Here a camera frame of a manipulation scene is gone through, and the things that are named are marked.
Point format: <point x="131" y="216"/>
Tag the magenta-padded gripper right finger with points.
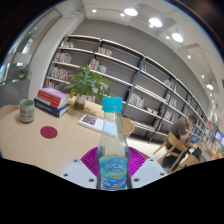
<point x="150" y="170"/>

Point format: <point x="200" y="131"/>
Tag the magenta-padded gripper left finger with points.
<point x="76" y="171"/>

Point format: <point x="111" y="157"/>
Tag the clear bottle with teal cap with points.
<point x="113" y="146"/>

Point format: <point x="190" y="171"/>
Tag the group of slatted wooden chairs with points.
<point x="173" y="146"/>

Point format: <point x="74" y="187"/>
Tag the flat round red coaster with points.
<point x="49" y="132"/>

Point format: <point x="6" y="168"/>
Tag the round-backed wooden chair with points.
<point x="7" y="111"/>
<point x="129" y="126"/>

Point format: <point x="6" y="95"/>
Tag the person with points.
<point x="181" y="130"/>

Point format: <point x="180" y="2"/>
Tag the white book with patterned cover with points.
<point x="90" y="121"/>

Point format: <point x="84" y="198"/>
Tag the laptop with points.
<point x="194" y="138"/>

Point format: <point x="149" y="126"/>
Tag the dark blue book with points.
<point x="50" y="109"/>

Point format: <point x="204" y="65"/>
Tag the green ceramic mug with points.
<point x="27" y="111"/>

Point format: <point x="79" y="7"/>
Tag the pink book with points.
<point x="55" y="93"/>

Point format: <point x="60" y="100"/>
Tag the green potted plant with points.
<point x="86" y="83"/>

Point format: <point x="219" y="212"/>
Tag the grey bookshelf unit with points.
<point x="146" y="76"/>

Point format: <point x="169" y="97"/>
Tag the small leafy windowsill plant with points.
<point x="23" y="72"/>

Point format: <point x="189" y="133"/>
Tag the group of ceiling lights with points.
<point x="155" y="22"/>

